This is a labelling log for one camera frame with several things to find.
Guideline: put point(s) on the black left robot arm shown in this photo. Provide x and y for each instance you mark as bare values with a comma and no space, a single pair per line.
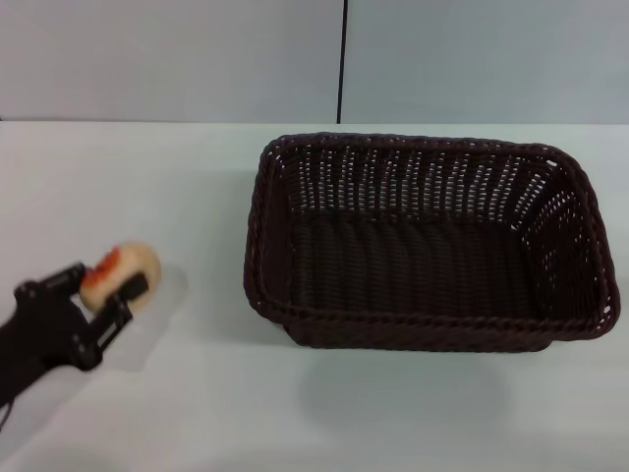
12,366

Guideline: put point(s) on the dark brown woven basket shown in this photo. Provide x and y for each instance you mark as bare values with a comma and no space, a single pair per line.
417,275

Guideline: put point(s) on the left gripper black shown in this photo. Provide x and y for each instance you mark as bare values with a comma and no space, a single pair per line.
54,324

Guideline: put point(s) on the round bun with orange topping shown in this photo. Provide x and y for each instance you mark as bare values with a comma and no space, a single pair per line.
142,260

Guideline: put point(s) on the black vertical wall strip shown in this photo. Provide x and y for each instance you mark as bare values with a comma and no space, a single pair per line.
342,59

